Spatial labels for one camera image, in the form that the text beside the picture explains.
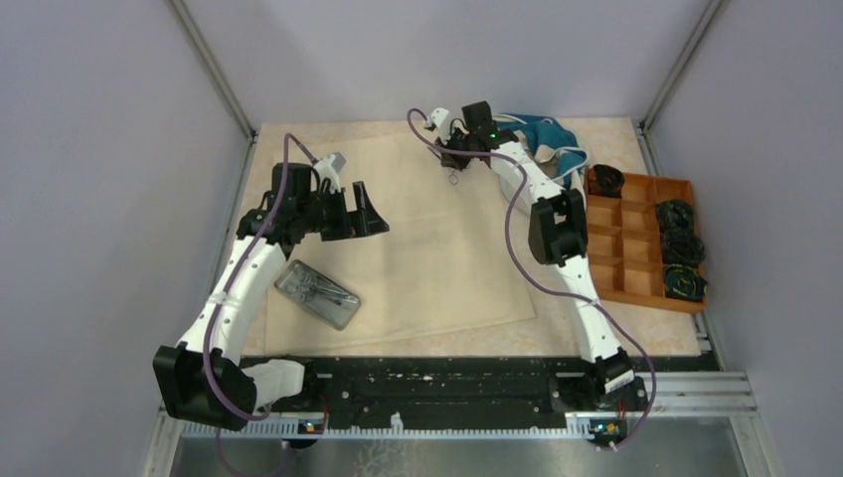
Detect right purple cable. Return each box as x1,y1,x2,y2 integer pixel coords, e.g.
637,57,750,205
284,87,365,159
406,107,658,452

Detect black green rolled item upper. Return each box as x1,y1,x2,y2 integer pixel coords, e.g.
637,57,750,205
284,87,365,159
655,199,696,232

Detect black rolled item middle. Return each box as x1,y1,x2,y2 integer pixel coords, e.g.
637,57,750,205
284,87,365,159
661,229,706,267

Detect orange compartment tray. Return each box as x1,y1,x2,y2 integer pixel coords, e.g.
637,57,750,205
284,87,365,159
584,169,707,314

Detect aluminium frame rail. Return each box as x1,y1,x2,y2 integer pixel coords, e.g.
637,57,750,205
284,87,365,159
157,372,759,441

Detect blue and beige cloth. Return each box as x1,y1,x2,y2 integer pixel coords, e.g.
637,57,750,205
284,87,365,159
493,113,589,188

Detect metal instrument tray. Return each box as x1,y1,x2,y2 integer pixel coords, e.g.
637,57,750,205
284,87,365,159
274,260,362,331

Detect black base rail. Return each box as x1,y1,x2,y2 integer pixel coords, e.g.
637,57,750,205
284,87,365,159
241,357,645,431

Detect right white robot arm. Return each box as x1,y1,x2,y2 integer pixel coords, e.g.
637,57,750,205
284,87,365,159
409,101,635,409

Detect steel scissors in tray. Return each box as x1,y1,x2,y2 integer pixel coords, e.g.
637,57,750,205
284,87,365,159
289,275,358,307

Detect black rolled item top-left compartment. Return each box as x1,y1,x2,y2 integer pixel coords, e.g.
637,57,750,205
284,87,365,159
586,164,625,199

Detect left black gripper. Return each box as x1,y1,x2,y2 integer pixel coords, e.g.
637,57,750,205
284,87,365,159
298,181,389,240

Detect black green rolled item lower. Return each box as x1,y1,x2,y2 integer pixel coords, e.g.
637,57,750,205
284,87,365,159
663,264,708,302

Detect purple cable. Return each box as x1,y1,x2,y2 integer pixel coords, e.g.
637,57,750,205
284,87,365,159
406,107,658,452
200,133,324,477

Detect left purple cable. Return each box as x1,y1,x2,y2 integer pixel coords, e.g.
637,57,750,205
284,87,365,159
200,133,324,477

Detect black green rolled item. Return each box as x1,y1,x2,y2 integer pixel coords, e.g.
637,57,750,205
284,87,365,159
663,264,708,302
655,199,696,232

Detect beige cloth drape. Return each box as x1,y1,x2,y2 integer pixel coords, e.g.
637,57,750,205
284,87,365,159
263,124,536,356

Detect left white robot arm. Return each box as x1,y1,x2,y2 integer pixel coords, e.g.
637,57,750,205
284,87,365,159
152,152,390,431

